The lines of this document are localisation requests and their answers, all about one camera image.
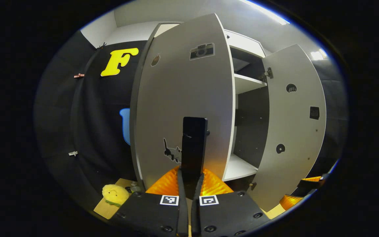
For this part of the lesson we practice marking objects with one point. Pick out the black backdrop cloth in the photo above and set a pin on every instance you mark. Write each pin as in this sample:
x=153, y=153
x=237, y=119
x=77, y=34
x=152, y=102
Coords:
x=94, y=131

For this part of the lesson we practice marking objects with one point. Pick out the white cabinet top flap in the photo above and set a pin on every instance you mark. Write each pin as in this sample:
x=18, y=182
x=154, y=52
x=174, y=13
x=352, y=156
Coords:
x=245, y=42

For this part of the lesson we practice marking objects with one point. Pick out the cabinet door with camera sticker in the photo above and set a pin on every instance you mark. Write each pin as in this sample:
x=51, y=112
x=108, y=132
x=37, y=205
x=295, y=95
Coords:
x=176, y=92

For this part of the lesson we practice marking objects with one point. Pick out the yellow plush toy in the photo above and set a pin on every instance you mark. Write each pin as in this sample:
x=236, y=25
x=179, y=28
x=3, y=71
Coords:
x=115, y=194

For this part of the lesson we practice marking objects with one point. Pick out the white cloth clip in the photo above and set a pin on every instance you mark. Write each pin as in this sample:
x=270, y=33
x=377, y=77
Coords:
x=73, y=153

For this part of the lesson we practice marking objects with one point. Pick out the black cloth clip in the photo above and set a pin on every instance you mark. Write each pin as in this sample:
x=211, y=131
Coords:
x=102, y=45

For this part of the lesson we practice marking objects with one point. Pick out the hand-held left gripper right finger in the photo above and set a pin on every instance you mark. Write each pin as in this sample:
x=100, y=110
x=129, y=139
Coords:
x=195, y=217

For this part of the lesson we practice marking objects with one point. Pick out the cabinet door with headphone sticker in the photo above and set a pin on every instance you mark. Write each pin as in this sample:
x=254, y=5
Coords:
x=294, y=131

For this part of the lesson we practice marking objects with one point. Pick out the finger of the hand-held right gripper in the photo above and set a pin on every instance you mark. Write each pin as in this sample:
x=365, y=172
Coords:
x=311, y=187
x=290, y=201

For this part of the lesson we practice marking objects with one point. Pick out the white cabinet shelf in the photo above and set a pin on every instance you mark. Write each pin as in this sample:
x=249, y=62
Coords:
x=247, y=82
x=240, y=168

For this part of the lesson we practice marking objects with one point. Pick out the pink cloth clip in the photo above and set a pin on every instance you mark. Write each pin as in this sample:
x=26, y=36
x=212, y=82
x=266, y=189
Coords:
x=79, y=75

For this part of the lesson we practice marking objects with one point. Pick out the green label bottle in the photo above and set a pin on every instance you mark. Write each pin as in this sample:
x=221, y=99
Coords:
x=135, y=188

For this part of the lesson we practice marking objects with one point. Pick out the ceiling light panel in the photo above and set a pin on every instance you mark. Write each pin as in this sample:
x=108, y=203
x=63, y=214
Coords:
x=317, y=54

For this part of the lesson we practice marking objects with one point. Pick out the metal door hinge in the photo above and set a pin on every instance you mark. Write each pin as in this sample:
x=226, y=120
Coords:
x=252, y=186
x=268, y=73

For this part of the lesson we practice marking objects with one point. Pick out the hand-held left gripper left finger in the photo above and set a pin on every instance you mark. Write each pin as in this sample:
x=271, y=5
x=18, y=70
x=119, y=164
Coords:
x=183, y=214

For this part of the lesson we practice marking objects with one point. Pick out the white double-door shoe cabinet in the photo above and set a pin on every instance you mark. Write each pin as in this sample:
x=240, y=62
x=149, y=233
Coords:
x=252, y=131

